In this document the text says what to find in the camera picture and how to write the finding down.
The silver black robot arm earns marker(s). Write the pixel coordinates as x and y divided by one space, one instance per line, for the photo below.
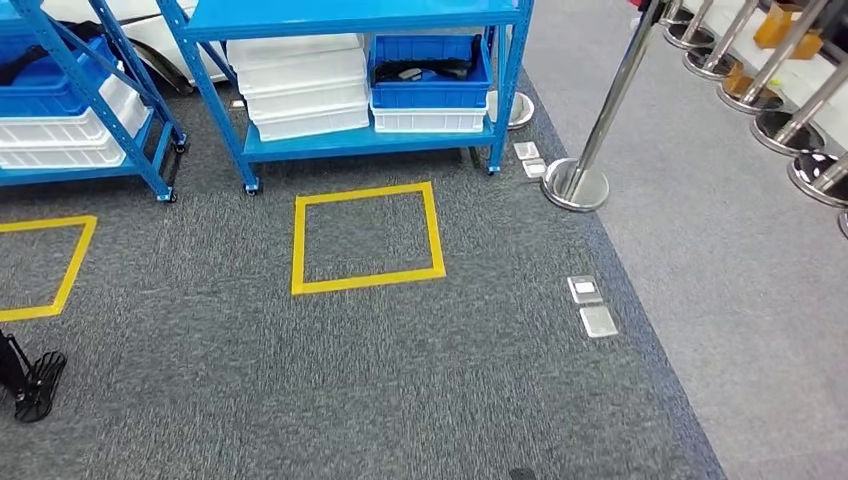
36 387

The black curved plastic part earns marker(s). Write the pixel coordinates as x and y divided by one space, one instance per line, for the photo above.
424 69

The blue metal shelf rack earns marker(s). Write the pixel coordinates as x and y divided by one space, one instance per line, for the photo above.
344 16

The yellow floor tape square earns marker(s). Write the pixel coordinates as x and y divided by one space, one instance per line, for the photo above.
364 195
46 225

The small grey floor box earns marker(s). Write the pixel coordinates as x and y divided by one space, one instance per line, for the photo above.
534 168
598 322
525 150

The blue plastic panel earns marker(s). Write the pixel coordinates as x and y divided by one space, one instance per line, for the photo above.
430 96

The floor box with white insert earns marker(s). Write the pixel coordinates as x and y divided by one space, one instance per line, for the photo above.
585 289

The black right robot foot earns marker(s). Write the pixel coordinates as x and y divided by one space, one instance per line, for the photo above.
523 474

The blue wheeled metal rack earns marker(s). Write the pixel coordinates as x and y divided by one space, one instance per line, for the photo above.
86 175

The white plastic crate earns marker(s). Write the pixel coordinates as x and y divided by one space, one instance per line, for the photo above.
66 129
60 156

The blue plastic crate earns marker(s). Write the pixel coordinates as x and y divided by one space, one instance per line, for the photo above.
46 96

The white raised platform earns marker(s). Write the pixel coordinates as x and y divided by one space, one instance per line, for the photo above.
805 73

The orange box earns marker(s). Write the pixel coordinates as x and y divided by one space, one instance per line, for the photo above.
785 33

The white car body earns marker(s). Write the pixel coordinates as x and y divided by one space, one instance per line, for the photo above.
66 8

